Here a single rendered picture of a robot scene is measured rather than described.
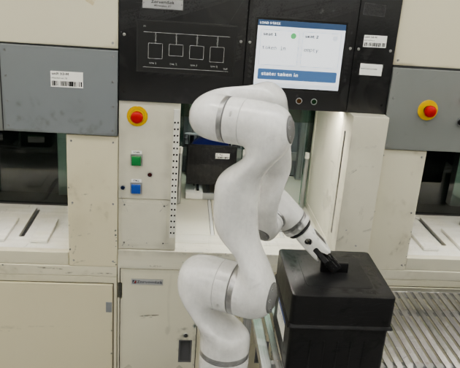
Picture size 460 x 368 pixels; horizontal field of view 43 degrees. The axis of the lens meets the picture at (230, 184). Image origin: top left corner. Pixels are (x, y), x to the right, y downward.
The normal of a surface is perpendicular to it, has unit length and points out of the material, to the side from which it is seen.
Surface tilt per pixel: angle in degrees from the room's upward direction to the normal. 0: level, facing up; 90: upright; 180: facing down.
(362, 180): 90
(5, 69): 90
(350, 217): 90
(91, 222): 90
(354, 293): 0
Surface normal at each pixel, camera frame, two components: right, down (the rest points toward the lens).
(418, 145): 0.07, 0.34
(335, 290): 0.07, -0.94
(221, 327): 0.35, -0.65
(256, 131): -0.37, 0.24
